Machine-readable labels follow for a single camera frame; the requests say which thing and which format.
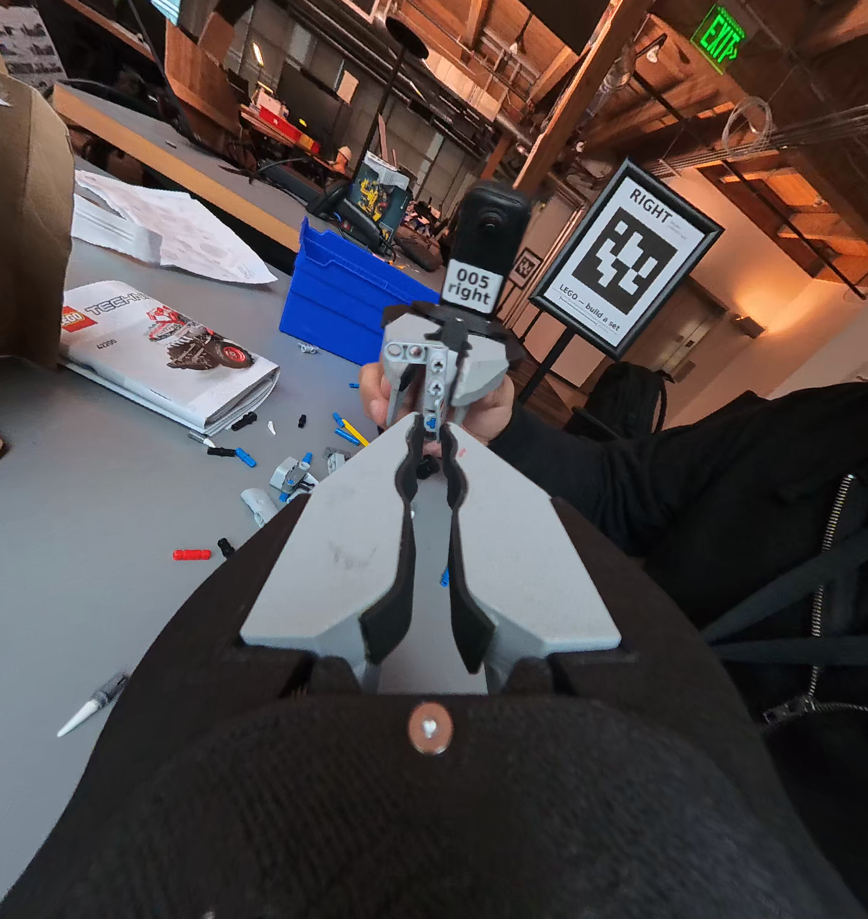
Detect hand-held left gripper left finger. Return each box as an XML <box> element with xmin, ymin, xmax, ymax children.
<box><xmin>240</xmin><ymin>413</ymin><xmax>421</xmax><ymax>665</ymax></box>

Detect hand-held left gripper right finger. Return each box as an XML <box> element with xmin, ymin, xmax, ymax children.
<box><xmin>440</xmin><ymin>424</ymin><xmax>622</xmax><ymax>676</ymax></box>

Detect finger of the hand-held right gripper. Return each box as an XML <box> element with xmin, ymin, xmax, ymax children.
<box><xmin>447</xmin><ymin>336</ymin><xmax>512</xmax><ymax>426</ymax></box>
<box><xmin>384</xmin><ymin>318</ymin><xmax>447</xmax><ymax>431</ymax></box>

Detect grey LEGO Technic assembly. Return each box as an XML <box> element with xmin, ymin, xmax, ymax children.
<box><xmin>383</xmin><ymin>340</ymin><xmax>452</xmax><ymax>444</ymax></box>

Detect light grey lego panel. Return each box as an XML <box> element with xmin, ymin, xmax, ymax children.
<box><xmin>239</xmin><ymin>487</ymin><xmax>281</xmax><ymax>529</ymax></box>

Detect grey lego panel subassembly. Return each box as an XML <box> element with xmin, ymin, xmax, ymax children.
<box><xmin>268</xmin><ymin>451</ymin><xmax>321</xmax><ymax>504</ymax></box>

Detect person's right forearm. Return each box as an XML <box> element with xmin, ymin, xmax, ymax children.
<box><xmin>488</xmin><ymin>381</ymin><xmax>868</xmax><ymax>577</ymax></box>

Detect white tipped lego spike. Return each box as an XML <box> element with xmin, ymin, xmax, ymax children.
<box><xmin>56</xmin><ymin>672</ymin><xmax>131</xmax><ymax>739</ymax></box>

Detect printed cardboard lego box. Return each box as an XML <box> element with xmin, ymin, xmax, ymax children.
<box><xmin>0</xmin><ymin>59</ymin><xmax>78</xmax><ymax>472</ymax></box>

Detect person's right hand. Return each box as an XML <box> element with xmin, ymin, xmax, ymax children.
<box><xmin>358</xmin><ymin>358</ymin><xmax>517</xmax><ymax>446</ymax></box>

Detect blue plastic bin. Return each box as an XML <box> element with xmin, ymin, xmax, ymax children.
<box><xmin>279</xmin><ymin>217</ymin><xmax>444</xmax><ymax>369</ymax></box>

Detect colourful toy box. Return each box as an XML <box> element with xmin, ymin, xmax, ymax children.
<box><xmin>351</xmin><ymin>149</ymin><xmax>415</xmax><ymax>243</ymax></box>

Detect black desk phone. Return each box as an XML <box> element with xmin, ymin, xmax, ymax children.
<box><xmin>307</xmin><ymin>178</ymin><xmax>389</xmax><ymax>250</ymax></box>

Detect framed marker sign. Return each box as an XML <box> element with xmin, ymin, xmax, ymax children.
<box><xmin>516</xmin><ymin>158</ymin><xmax>726</xmax><ymax>408</ymax></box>

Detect black chair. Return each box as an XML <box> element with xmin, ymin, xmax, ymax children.
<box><xmin>572</xmin><ymin>360</ymin><xmax>677</xmax><ymax>440</ymax></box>

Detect black floor lamp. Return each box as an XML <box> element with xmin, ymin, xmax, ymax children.
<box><xmin>365</xmin><ymin>16</ymin><xmax>431</xmax><ymax>189</ymax></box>

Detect white instruction booklet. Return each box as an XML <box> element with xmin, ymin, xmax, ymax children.
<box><xmin>58</xmin><ymin>280</ymin><xmax>282</xmax><ymax>437</ymax></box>

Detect white paper sheets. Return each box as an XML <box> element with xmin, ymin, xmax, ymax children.
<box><xmin>71</xmin><ymin>169</ymin><xmax>281</xmax><ymax>285</ymax></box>

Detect green exit sign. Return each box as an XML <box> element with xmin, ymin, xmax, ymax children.
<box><xmin>691</xmin><ymin>3</ymin><xmax>748</xmax><ymax>74</ymax></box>

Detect long background table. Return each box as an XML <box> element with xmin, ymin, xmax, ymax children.
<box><xmin>49</xmin><ymin>81</ymin><xmax>379</xmax><ymax>254</ymax></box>

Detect white sign black text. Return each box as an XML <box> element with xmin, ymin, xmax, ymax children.
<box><xmin>0</xmin><ymin>6</ymin><xmax>70</xmax><ymax>96</ymax></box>

